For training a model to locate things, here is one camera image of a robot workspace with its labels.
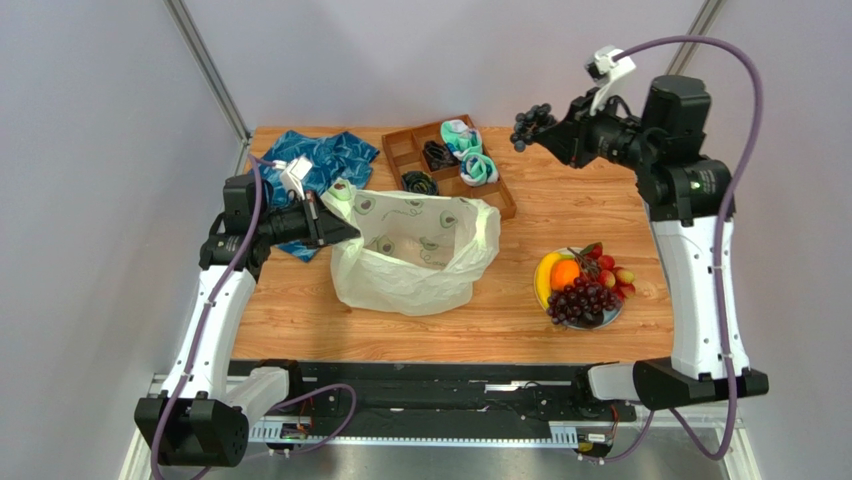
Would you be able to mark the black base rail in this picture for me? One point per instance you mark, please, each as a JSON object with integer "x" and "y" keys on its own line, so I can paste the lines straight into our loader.
{"x": 445, "y": 401}

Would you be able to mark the fake yellow banana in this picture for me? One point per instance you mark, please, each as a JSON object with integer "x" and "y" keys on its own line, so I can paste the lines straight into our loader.
{"x": 541, "y": 279}

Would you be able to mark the wooden compartment tray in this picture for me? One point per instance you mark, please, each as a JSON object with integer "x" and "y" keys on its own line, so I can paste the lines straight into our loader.
{"x": 404, "y": 149}

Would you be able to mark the fake black grape bunch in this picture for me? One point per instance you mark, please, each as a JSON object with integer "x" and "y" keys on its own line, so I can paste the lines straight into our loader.
{"x": 527, "y": 124}

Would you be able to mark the black patterned rolled sock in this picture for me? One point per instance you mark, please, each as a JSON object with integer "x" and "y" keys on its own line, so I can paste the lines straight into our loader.
{"x": 438, "y": 157}

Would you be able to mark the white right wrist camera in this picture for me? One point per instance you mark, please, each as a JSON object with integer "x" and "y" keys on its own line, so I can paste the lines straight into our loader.
{"x": 608, "y": 74}

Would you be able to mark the fake dark grape bunch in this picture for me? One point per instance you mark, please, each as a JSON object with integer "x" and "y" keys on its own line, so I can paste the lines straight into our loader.
{"x": 585, "y": 305}

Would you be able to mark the teal white sock lower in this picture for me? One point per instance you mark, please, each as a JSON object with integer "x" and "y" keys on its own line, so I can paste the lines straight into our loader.
{"x": 477, "y": 170}

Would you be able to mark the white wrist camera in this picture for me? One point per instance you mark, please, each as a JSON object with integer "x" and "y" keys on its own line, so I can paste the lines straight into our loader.
{"x": 608, "y": 74}
{"x": 292, "y": 174}

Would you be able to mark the right aluminium frame post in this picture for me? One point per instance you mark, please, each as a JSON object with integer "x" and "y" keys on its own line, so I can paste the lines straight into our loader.
{"x": 701, "y": 26}

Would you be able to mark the fake red lychee bunch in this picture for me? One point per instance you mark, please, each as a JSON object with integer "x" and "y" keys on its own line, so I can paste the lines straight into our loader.
{"x": 595, "y": 265}

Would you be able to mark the teal white sock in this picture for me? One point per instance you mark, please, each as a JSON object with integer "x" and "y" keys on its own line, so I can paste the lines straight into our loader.
{"x": 477, "y": 170}
{"x": 461, "y": 139}

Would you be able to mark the teal white sock upper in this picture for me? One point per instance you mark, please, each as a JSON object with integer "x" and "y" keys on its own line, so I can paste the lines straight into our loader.
{"x": 461, "y": 139}

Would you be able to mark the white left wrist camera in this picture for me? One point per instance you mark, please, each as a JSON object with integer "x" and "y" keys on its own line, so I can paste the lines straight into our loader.
{"x": 292, "y": 174}

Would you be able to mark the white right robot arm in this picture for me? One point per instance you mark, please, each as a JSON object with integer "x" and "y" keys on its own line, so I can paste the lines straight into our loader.
{"x": 691, "y": 222}

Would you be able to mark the grey aluminium frame post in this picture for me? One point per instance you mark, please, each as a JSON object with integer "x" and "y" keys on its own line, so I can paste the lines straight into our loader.
{"x": 194, "y": 40}

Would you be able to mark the fake orange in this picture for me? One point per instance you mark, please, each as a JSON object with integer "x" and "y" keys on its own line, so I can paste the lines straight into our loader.
{"x": 563, "y": 274}

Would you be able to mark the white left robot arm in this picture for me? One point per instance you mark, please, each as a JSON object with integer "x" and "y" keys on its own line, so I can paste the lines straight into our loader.
{"x": 196, "y": 420}

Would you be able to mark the blue shark print cloth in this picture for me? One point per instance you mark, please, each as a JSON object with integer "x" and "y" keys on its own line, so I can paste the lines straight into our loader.
{"x": 340, "y": 156}

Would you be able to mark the dark green leaf rolled sock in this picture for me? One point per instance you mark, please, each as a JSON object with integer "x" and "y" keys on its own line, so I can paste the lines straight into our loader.
{"x": 419, "y": 182}

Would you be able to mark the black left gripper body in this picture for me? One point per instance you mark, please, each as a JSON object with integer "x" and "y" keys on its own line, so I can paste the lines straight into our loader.
{"x": 306, "y": 220}

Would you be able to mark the translucent white plastic bag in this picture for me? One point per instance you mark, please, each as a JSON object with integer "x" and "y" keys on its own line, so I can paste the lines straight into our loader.
{"x": 416, "y": 254}

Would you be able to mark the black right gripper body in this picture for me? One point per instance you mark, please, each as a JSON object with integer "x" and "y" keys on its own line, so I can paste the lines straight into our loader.
{"x": 579, "y": 129}

